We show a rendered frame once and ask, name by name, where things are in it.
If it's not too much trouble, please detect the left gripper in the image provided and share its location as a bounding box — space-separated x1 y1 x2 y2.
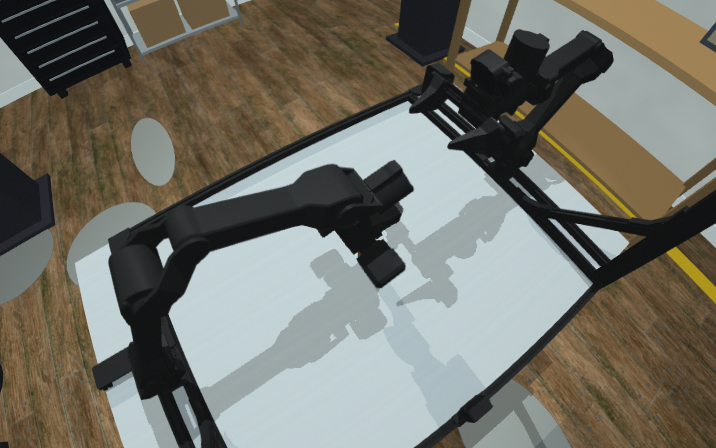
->
338 217 406 288

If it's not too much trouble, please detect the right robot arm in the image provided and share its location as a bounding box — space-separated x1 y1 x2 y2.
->
463 29 614 181

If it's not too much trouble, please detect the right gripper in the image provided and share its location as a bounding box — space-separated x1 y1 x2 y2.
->
409 62 523 163

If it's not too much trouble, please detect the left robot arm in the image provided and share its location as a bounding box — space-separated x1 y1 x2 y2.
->
108 160 414 400

